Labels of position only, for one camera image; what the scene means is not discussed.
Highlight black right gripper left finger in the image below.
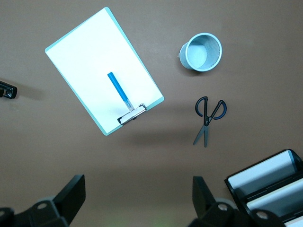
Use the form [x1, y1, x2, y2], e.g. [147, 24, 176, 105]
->
[14, 174, 85, 227]

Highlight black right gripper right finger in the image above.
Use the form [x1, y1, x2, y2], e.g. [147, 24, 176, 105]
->
[189, 176, 253, 227]

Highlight blue marker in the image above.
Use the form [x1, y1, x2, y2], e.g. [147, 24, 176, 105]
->
[107, 72, 133, 112]

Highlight black stacked document tray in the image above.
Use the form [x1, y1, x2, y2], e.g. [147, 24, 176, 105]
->
[224, 148, 303, 227]

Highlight white paper stack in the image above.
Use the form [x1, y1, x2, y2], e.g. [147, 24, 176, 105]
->
[246, 186, 303, 218]
[228, 151, 296, 194]

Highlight teal clipboard with metal clip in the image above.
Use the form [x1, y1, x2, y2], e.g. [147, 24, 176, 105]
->
[44, 6, 165, 136]

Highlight black stapler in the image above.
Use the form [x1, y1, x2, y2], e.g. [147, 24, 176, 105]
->
[0, 80, 18, 99]

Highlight white paper sheet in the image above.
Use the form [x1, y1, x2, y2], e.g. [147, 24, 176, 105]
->
[45, 9, 161, 133]

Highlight light blue mesh pen cup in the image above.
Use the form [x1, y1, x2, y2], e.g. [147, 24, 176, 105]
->
[178, 32, 223, 72]

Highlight black blue handled scissors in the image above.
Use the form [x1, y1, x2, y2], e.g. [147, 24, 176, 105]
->
[193, 96, 227, 148]

